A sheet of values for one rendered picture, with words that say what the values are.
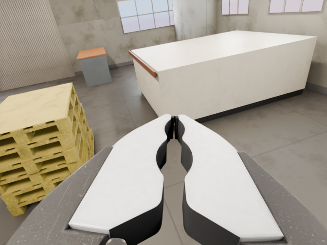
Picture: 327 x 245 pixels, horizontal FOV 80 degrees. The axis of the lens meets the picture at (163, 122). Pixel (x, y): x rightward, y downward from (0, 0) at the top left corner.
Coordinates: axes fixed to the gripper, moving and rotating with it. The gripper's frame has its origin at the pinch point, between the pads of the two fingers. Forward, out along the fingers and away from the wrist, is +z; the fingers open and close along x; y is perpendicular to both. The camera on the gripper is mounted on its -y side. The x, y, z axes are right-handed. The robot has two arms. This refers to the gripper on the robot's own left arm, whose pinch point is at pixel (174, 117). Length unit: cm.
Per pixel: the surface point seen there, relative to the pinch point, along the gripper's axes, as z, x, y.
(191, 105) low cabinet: 254, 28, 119
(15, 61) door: 596, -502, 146
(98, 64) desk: 525, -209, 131
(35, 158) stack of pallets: 122, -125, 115
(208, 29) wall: 644, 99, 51
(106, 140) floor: 233, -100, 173
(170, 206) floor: 111, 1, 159
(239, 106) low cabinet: 284, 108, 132
